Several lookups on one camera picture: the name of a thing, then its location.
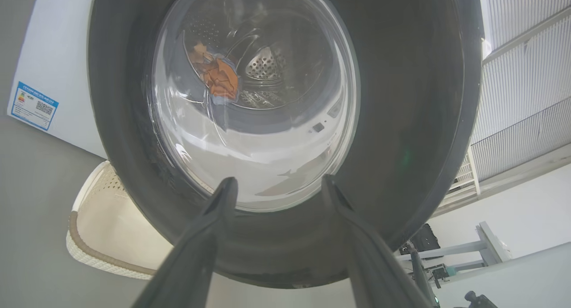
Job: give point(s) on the stainless steel washing machine drum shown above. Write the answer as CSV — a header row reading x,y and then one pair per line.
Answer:
x,y
267,67

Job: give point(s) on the black equipment box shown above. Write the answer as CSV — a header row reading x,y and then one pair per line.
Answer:
x,y
424,239

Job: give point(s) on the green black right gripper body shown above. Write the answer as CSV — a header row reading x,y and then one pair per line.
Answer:
x,y
477,301

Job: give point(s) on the black round glass washer door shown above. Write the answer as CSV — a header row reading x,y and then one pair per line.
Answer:
x,y
401,120

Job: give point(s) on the blue energy label sticker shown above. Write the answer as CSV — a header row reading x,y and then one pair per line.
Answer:
x,y
33,106

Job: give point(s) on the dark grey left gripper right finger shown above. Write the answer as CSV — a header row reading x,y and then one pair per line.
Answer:
x,y
374,272

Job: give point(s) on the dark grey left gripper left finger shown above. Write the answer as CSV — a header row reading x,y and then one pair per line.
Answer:
x,y
192,263

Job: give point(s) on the cream perforated laundry basket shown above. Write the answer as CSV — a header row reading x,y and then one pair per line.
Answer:
x,y
107,223

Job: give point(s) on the white front-load washing machine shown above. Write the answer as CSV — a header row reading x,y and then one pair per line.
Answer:
x,y
67,53

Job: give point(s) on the blue orange white print garment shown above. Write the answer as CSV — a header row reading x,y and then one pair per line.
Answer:
x,y
221,78

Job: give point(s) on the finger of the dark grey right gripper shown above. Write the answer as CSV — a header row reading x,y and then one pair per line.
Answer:
x,y
424,281

